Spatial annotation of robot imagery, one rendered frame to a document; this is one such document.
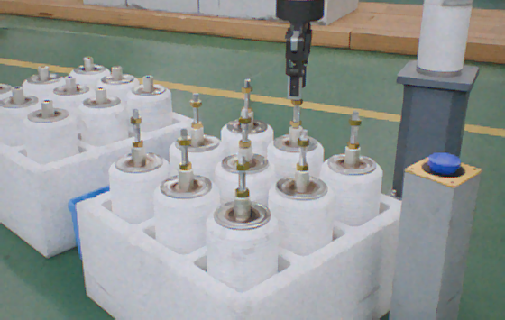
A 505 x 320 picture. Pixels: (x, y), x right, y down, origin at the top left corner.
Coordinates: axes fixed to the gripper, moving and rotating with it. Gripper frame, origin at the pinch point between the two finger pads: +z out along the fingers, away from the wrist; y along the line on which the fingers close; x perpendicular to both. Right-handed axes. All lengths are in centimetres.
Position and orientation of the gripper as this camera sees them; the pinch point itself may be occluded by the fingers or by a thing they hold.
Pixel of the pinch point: (297, 85)
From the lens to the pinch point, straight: 98.8
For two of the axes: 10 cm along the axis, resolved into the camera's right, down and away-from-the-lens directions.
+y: 1.9, -3.7, 9.1
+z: 0.0, 9.3, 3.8
